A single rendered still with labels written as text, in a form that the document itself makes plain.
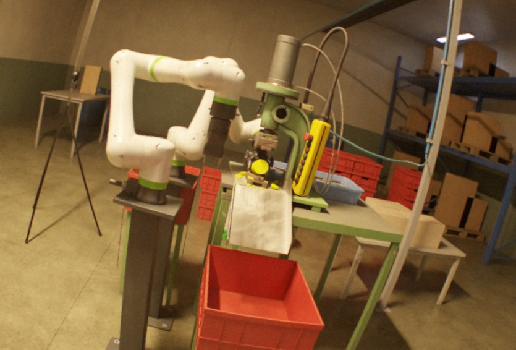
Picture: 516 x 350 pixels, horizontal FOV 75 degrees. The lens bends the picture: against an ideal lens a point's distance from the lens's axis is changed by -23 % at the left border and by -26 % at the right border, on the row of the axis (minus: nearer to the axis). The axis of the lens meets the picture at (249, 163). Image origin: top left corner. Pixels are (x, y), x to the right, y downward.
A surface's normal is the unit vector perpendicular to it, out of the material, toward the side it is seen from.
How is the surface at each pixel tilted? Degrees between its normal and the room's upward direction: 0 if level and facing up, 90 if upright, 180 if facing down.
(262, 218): 30
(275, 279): 90
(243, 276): 90
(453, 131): 90
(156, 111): 90
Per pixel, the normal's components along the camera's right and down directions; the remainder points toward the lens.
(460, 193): 0.07, 0.18
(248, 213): 0.24, -0.74
